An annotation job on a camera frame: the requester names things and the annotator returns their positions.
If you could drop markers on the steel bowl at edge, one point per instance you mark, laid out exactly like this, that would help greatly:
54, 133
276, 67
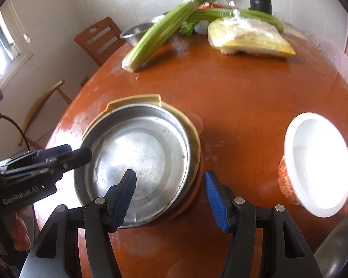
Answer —
332, 254

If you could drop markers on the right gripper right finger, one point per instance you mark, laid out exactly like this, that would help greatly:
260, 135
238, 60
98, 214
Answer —
236, 216

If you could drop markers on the light wood curved chair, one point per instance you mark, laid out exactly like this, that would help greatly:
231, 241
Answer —
35, 109

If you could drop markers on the white foam net fruit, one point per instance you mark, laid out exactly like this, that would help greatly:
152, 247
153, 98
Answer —
201, 27

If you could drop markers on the orange wooden slat chair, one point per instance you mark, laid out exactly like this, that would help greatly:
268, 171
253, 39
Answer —
100, 40

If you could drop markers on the yellow food plastic bag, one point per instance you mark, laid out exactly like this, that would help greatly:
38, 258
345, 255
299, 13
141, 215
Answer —
251, 36

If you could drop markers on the green stalks bundle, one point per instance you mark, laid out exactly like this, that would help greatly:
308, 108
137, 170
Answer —
212, 14

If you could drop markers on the large celery bunch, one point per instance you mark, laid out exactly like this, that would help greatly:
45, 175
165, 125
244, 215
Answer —
158, 34

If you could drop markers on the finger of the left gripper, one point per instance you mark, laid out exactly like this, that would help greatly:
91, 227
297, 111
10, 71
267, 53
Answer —
33, 157
60, 163

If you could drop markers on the pink plastic plate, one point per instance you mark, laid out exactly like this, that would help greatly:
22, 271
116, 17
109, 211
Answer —
191, 185

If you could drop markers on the white bowl red pattern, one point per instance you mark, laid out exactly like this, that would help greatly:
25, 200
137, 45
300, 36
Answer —
316, 159

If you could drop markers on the stainless steel mixing bowl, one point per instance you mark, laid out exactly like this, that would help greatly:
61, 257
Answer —
133, 35

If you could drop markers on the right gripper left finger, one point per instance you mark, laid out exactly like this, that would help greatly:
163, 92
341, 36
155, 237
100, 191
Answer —
103, 217

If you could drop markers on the round metal pan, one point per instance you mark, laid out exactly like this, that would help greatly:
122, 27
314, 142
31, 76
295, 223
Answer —
150, 141

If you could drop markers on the yellow shell-shaped plate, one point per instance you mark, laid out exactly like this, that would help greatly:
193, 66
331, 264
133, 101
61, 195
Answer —
155, 99

